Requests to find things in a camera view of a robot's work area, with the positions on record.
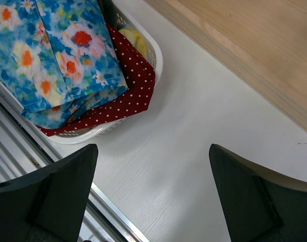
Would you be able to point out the red polka dot skirt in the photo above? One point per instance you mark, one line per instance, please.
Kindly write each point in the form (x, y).
(140, 78)

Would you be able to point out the pastel floral skirt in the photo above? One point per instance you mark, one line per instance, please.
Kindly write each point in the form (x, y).
(136, 40)

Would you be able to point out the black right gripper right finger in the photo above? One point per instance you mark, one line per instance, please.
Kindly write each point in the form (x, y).
(259, 204)

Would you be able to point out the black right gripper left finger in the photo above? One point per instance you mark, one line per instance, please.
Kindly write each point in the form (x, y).
(48, 204)

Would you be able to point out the wooden clothes rack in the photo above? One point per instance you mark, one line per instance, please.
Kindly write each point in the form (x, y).
(263, 42)

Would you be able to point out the white perforated plastic basket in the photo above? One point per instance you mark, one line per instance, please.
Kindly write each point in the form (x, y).
(77, 68)

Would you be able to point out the dark grey dotted skirt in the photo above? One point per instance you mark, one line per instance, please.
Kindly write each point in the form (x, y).
(109, 13)

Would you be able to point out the blue floral skirt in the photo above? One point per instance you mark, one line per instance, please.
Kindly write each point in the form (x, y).
(57, 59)

